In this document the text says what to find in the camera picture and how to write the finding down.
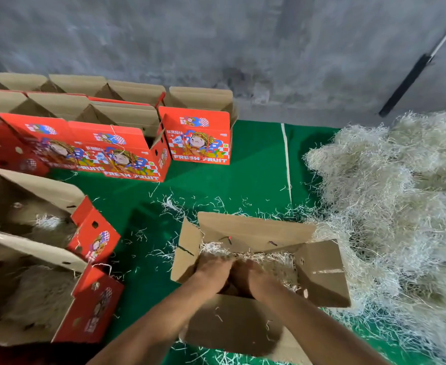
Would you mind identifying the person's right hand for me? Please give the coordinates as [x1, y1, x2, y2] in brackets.
[231, 259, 282, 300]

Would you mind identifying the person's left hand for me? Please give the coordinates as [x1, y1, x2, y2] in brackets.
[188, 256, 236, 296]

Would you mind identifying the pile of shredded paper filler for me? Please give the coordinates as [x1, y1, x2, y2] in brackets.
[303, 110, 446, 365]

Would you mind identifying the group of red fruit boxes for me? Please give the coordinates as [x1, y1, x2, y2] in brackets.
[0, 71, 239, 184]

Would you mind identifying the person's right forearm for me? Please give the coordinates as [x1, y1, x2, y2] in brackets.
[252, 281, 393, 365]

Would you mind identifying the person's left forearm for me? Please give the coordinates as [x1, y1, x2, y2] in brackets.
[86, 281, 221, 365]

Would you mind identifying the white pole with black grip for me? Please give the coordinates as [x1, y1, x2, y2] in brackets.
[378, 7, 446, 119]

